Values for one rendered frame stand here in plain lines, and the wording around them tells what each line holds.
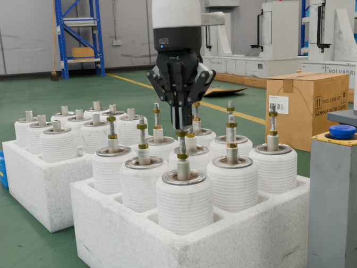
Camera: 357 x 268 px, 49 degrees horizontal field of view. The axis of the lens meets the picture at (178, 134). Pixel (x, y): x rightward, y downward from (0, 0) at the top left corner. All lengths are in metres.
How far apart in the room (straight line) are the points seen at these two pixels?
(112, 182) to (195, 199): 0.25
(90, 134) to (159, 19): 0.60
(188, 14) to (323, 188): 0.35
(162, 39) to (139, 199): 0.30
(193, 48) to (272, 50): 3.41
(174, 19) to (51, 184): 0.62
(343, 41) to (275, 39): 0.82
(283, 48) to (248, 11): 4.03
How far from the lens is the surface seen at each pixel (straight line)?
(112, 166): 0.82
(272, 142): 0.82
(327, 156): 0.67
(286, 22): 4.09
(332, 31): 3.47
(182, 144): 0.65
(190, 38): 0.60
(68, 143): 1.10
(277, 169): 0.80
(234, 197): 0.72
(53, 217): 1.11
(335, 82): 1.84
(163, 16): 0.60
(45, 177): 1.07
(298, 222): 0.82
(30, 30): 6.93
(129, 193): 0.74
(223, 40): 5.20
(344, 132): 0.67
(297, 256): 0.86
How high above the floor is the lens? 0.48
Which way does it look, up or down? 13 degrees down
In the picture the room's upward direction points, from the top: 3 degrees counter-clockwise
